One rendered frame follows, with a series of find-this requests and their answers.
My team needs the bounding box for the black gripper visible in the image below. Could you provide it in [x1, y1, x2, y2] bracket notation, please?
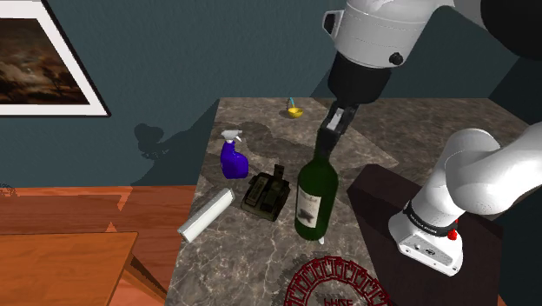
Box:
[320, 52, 393, 136]

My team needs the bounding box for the green wine bottle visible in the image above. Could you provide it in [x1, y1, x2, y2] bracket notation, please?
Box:
[294, 128, 340, 243]

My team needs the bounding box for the dark robot stand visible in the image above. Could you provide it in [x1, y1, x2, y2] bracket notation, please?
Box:
[347, 163, 505, 306]

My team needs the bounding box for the dark green boxy appliance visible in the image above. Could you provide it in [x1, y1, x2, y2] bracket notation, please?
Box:
[240, 163, 292, 223]

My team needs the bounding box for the blue spray bottle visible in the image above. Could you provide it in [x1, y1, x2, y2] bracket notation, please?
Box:
[220, 129, 250, 180]

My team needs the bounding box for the red round patterned mat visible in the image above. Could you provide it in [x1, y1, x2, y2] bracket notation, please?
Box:
[283, 255, 393, 306]

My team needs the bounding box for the white paper roll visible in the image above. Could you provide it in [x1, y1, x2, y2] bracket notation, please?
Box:
[177, 187, 236, 244]

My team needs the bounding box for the orange wooden table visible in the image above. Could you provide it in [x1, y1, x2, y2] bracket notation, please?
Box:
[0, 231, 169, 306]

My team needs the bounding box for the yellow scoop blue handle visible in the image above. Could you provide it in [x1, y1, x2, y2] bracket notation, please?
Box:
[287, 96, 305, 119]

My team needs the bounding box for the white framed wall picture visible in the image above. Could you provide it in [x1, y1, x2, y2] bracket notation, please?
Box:
[0, 0, 112, 118]

